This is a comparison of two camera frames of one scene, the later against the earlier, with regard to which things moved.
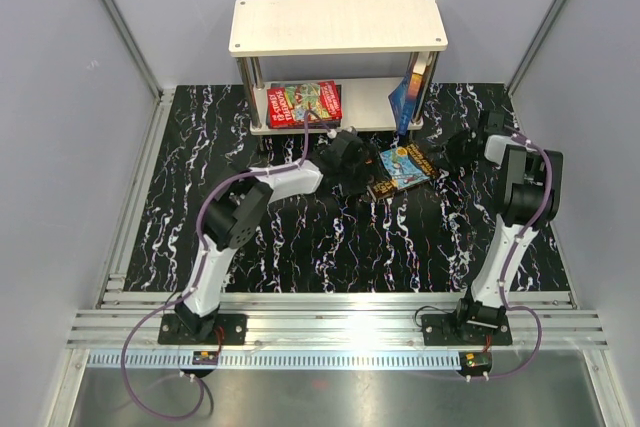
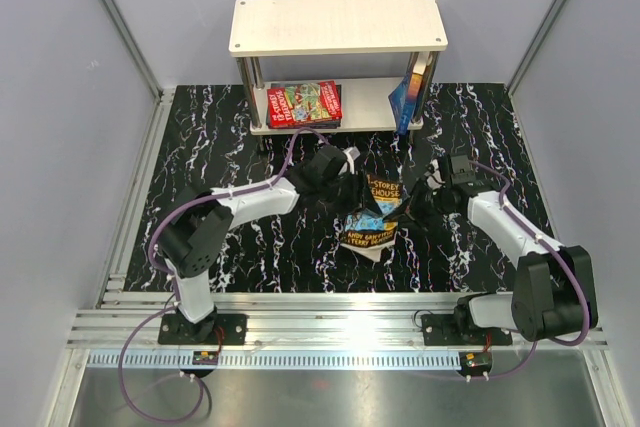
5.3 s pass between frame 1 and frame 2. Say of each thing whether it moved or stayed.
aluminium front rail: stayed
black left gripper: moved
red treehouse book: stayed
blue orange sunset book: stayed
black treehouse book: moved
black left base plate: stayed
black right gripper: moved
